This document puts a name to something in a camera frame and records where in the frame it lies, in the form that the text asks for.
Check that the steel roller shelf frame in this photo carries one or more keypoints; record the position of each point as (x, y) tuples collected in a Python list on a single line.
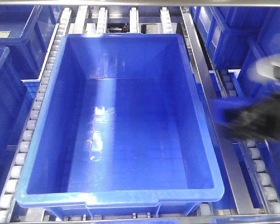
[(244, 213)]

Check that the blue plastic bottle-shaped part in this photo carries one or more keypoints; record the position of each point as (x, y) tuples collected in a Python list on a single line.
[(226, 110)]

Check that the blue tote upper right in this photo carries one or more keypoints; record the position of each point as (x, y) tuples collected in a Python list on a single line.
[(226, 30)]

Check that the large blue plastic tote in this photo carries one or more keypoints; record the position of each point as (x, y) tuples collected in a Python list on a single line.
[(121, 130)]

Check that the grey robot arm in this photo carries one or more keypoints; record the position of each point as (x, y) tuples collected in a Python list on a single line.
[(266, 72)]

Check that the blue tote lower left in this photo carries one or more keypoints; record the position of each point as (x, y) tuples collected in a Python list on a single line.
[(12, 95)]

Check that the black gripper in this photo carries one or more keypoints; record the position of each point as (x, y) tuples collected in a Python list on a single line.
[(264, 116)]

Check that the blue tote upper left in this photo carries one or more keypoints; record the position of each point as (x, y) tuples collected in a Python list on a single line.
[(27, 31)]

